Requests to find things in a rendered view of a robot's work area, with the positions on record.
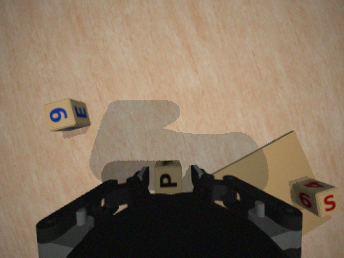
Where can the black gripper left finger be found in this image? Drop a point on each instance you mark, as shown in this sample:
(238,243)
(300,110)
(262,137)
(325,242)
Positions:
(61,231)

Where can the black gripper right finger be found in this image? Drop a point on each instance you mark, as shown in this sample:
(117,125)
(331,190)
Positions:
(280,220)

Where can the tan square mat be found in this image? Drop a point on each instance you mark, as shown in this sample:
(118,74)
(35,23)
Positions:
(274,168)

